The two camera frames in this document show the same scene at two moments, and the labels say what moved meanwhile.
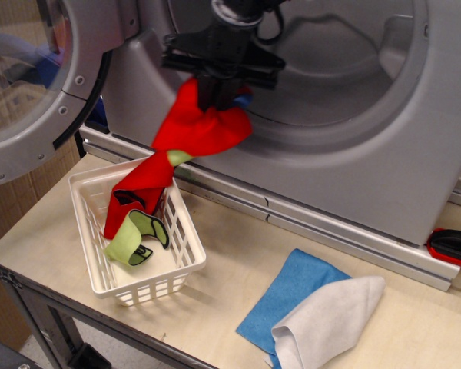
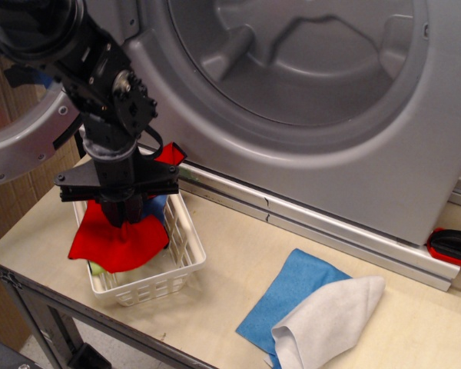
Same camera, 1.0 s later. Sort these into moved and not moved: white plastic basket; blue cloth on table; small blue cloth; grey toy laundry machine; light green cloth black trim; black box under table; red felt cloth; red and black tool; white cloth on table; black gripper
Moved: red felt cloth; small blue cloth; black gripper; light green cloth black trim
Not moved: white plastic basket; grey toy laundry machine; white cloth on table; black box under table; red and black tool; blue cloth on table
